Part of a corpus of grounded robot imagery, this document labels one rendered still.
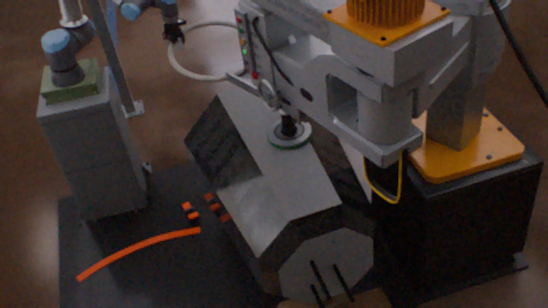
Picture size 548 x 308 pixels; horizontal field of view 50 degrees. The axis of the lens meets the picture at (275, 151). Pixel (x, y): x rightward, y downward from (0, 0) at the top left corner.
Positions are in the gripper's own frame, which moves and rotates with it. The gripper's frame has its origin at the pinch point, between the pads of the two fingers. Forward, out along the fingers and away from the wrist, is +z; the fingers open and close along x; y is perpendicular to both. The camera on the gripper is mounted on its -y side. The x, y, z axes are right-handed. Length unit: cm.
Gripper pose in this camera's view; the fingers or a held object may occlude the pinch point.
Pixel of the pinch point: (177, 46)
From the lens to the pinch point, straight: 337.1
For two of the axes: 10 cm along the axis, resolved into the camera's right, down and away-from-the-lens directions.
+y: -4.1, 7.0, -5.9
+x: 9.1, 3.2, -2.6
